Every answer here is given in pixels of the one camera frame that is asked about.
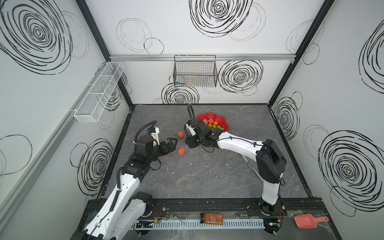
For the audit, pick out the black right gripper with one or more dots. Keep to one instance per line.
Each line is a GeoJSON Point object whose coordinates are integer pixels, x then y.
{"type": "Point", "coordinates": [193, 140]}

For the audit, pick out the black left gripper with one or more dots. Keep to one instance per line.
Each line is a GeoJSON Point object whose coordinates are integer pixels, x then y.
{"type": "Point", "coordinates": [163, 147]}

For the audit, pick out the red flower-shaped fruit bowl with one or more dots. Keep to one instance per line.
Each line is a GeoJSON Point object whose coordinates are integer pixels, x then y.
{"type": "Point", "coordinates": [220, 119]}

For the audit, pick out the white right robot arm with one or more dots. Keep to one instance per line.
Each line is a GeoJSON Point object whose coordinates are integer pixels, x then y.
{"type": "Point", "coordinates": [270, 161]}

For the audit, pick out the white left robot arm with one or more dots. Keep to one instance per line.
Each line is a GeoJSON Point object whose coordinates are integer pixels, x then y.
{"type": "Point", "coordinates": [126, 205]}

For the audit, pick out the green kitchen tongs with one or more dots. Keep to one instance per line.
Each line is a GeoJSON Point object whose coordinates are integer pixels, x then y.
{"type": "Point", "coordinates": [252, 168]}

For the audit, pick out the brown bottle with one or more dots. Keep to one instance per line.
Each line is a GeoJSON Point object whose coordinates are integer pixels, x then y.
{"type": "Point", "coordinates": [212, 219]}

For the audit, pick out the pink plastic scoop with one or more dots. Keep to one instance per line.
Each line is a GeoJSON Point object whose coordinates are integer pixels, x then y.
{"type": "Point", "coordinates": [308, 221]}

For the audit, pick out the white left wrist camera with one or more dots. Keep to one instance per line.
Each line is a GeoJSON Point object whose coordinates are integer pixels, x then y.
{"type": "Point", "coordinates": [154, 132]}

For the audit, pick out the black wire basket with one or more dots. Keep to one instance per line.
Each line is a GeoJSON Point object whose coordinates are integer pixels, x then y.
{"type": "Point", "coordinates": [195, 73]}

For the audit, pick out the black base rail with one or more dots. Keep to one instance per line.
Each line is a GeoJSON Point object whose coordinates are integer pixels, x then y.
{"type": "Point", "coordinates": [250, 206]}

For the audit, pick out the aluminium wall rail back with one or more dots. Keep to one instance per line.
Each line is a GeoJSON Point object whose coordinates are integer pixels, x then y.
{"type": "Point", "coordinates": [203, 57]}

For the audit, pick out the white slotted cable duct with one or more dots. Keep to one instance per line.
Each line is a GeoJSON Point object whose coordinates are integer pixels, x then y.
{"type": "Point", "coordinates": [229, 224]}

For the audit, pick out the clear wall shelf rack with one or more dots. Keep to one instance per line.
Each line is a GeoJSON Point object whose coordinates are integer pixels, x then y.
{"type": "Point", "coordinates": [97, 97]}

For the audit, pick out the black corner frame post left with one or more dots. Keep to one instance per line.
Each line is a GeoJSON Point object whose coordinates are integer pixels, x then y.
{"type": "Point", "coordinates": [101, 45]}

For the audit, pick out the black corner frame post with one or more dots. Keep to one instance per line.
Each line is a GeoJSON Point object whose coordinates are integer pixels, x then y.
{"type": "Point", "coordinates": [101, 45]}
{"type": "Point", "coordinates": [313, 29]}

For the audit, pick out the black corner frame post right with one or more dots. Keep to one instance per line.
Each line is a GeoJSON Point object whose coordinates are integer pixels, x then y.
{"type": "Point", "coordinates": [313, 29]}

